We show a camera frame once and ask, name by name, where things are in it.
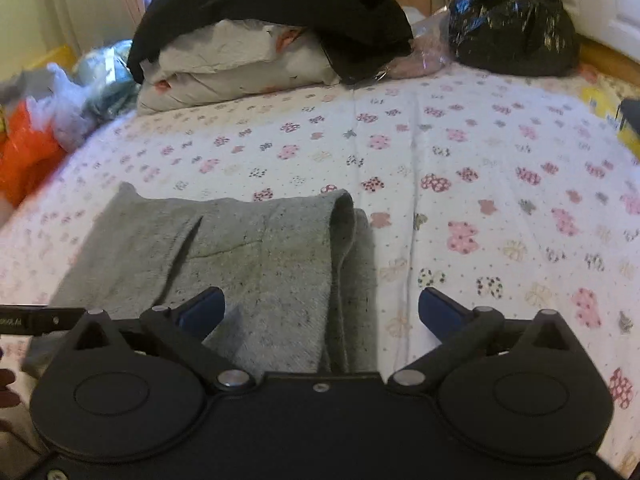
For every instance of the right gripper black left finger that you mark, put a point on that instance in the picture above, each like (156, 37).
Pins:
(177, 335)

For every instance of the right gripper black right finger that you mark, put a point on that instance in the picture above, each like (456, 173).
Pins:
(463, 335)

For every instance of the grey sweatpants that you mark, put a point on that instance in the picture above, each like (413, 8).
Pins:
(297, 275)

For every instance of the white floral bed sheet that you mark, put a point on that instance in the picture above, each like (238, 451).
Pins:
(501, 191)

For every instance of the orange plastic bag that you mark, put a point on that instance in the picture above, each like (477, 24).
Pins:
(28, 156)

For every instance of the clear white plastic bag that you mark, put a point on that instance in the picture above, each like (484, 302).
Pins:
(52, 100)

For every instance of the folded white grey blanket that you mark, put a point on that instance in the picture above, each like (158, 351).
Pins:
(230, 60)

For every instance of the clear bag with pink cloth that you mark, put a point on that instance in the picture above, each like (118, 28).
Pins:
(429, 47)

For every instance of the black plastic bag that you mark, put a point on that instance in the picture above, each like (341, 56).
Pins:
(526, 38)

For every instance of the black garment on blanket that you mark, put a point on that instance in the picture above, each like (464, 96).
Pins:
(358, 36)

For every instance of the beige curtain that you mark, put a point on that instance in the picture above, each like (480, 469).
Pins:
(84, 25)

